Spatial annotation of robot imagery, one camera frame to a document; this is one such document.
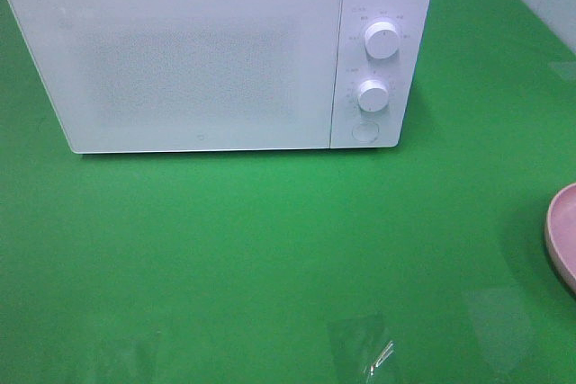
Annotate round white door button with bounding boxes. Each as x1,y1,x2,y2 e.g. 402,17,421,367
352,121,379,143

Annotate pink round plate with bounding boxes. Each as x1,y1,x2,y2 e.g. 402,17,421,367
544,183,575,294

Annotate lower white round knob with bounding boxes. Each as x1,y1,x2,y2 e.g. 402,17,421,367
357,80,390,112

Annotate upper white round knob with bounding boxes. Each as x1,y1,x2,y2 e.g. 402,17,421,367
364,20,401,60

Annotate white round knob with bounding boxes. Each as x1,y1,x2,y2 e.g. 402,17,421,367
364,20,401,60
357,80,390,112

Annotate white microwave door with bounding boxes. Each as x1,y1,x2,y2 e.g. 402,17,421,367
8,0,340,154

